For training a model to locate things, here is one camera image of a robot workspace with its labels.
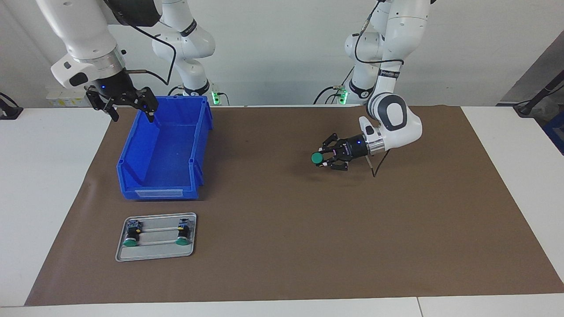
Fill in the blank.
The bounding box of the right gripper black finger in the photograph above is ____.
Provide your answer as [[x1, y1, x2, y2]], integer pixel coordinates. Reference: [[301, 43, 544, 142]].
[[86, 87, 119, 122], [132, 87, 159, 123]]

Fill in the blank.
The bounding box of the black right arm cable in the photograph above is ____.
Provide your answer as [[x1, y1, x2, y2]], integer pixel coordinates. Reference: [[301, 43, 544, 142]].
[[115, 4, 178, 85]]

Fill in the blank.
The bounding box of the black clamp mount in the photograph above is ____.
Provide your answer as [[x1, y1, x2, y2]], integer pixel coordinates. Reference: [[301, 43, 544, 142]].
[[0, 92, 23, 120]]

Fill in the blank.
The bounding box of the brown table mat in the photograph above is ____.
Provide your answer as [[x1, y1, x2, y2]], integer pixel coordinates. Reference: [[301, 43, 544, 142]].
[[24, 105, 564, 306]]

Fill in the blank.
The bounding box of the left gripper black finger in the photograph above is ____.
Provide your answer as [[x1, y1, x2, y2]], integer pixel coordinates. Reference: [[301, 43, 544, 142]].
[[316, 158, 349, 171], [321, 133, 349, 152]]

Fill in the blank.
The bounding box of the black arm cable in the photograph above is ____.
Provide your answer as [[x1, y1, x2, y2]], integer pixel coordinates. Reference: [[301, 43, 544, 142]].
[[115, 4, 178, 85], [354, 0, 406, 178]]

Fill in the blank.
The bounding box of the blue crate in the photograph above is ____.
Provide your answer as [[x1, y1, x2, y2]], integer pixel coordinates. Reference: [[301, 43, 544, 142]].
[[543, 110, 564, 155]]

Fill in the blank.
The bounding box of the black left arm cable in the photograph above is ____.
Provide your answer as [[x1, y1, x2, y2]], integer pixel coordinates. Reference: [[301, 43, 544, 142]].
[[354, 0, 406, 178]]

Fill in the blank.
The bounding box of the blue plastic storage bin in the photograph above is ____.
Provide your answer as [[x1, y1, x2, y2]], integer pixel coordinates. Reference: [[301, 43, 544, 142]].
[[116, 96, 214, 201]]

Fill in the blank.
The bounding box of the silver metal tray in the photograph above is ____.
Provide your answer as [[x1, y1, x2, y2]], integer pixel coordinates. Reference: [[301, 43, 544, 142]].
[[115, 212, 197, 262]]

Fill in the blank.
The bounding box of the white wall socket box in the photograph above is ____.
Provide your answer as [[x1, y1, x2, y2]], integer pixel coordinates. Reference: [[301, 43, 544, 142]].
[[46, 86, 89, 107]]

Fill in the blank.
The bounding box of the black stand pole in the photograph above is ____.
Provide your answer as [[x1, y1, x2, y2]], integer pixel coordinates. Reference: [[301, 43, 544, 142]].
[[513, 70, 564, 117]]

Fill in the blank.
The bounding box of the black base cable bundle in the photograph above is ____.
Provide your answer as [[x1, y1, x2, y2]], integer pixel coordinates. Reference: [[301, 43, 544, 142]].
[[314, 66, 355, 105]]

